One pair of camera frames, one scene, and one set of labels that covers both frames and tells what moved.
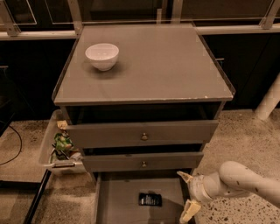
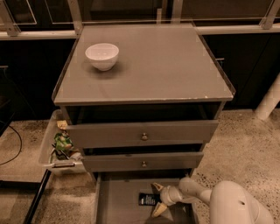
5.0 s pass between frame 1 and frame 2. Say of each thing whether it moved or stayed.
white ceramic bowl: stayed
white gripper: moved
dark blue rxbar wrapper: stayed
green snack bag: stayed
